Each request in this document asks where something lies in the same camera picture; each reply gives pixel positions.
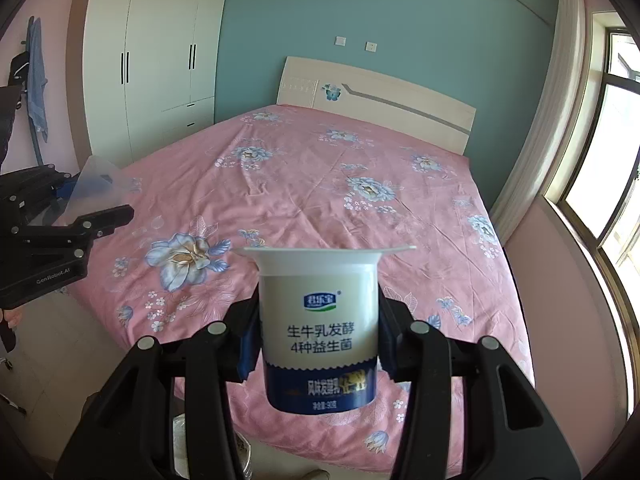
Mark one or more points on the window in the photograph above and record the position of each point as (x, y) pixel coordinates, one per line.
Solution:
(605, 160)

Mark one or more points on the pink floral bedsheet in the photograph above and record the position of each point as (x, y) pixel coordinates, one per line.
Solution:
(320, 200)

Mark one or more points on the white wardrobe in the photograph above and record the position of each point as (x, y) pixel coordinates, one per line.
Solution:
(150, 60)

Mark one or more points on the round trash bin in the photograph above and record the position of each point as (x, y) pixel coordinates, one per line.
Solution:
(235, 455)

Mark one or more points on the cream curtain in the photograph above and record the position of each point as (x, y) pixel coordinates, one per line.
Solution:
(545, 110)

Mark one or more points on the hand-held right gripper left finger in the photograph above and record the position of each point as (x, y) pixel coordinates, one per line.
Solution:
(247, 355)

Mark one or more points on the cream headboard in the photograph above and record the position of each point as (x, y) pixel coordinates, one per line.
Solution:
(390, 100)

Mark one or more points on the black hanging garment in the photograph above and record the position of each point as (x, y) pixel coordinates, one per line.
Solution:
(10, 120)

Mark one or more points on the white yogurt cup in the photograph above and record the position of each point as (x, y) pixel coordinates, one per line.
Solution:
(320, 320)

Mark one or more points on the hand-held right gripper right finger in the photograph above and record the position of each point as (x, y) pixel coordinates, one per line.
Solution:
(387, 340)

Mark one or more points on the blue hanging towel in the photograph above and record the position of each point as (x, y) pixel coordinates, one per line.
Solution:
(36, 75)

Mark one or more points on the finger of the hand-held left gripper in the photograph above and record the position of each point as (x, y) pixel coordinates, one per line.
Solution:
(107, 217)
(45, 185)

